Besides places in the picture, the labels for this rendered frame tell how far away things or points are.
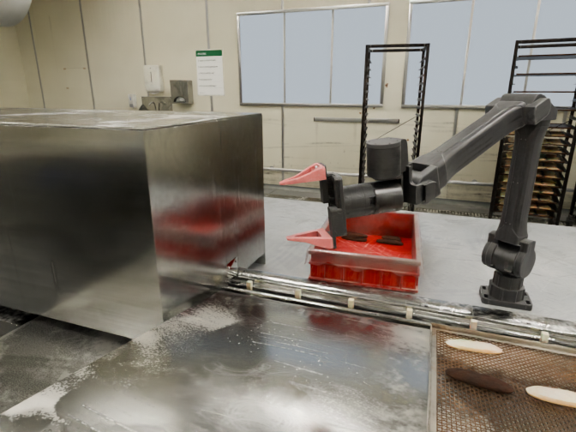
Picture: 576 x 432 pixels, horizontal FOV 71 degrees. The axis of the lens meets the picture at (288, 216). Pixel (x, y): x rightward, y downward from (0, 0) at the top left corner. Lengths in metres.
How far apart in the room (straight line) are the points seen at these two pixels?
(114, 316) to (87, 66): 6.74
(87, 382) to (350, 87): 5.00
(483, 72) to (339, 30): 1.75
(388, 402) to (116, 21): 6.84
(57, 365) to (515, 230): 1.09
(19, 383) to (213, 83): 5.45
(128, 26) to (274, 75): 2.44
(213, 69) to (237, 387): 5.67
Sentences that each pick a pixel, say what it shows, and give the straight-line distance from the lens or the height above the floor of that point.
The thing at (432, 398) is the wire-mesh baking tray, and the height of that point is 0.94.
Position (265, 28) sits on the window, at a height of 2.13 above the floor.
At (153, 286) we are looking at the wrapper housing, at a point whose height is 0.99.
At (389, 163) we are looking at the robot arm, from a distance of 0.68.
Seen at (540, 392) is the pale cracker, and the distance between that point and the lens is 0.77.
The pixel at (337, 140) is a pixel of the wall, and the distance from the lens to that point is 5.48.
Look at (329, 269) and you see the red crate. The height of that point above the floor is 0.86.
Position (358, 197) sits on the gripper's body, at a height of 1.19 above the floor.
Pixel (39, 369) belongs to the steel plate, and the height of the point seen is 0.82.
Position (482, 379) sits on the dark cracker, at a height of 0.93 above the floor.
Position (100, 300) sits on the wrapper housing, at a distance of 0.98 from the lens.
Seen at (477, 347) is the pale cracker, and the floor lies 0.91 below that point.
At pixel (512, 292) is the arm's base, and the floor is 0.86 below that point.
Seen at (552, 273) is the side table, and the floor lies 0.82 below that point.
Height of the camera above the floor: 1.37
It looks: 17 degrees down
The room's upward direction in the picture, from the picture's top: straight up
